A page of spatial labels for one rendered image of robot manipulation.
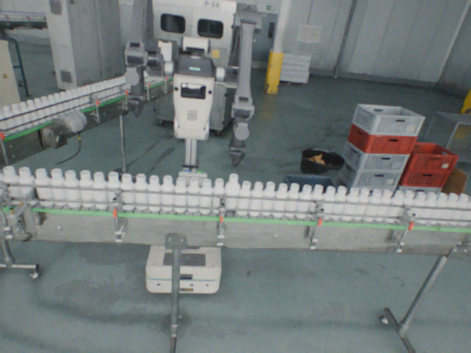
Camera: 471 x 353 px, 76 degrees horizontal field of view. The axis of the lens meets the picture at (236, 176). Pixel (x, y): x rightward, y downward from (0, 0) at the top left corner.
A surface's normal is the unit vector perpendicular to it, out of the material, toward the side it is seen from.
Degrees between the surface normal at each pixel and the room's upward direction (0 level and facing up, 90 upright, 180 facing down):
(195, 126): 90
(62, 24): 90
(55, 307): 0
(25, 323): 0
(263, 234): 90
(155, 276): 90
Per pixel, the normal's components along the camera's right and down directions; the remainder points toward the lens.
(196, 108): 0.08, 0.48
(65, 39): -0.23, 0.44
